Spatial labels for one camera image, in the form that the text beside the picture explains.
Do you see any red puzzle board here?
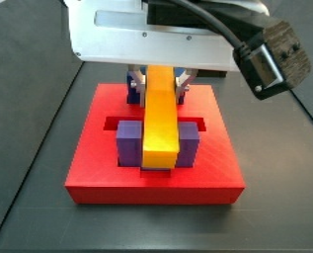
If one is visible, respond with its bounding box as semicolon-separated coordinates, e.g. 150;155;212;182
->
65;84;246;205

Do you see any blue U-shaped block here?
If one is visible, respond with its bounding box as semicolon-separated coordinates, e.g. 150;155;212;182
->
126;65;189;106

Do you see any yellow rectangular block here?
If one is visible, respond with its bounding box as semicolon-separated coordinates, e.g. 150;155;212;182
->
142;65;180;169

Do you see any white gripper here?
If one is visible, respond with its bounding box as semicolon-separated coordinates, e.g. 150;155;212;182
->
62;0;271;108

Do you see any black camera cable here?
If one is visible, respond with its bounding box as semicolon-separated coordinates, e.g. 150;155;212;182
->
169;0;246;48

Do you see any black angle bracket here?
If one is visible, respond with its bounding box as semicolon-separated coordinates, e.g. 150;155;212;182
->
197;69;228;78

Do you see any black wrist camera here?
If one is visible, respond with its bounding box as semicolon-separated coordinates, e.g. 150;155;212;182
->
145;0;312;100

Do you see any purple U-shaped block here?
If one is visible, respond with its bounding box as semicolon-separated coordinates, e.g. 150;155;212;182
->
117;121;200;168

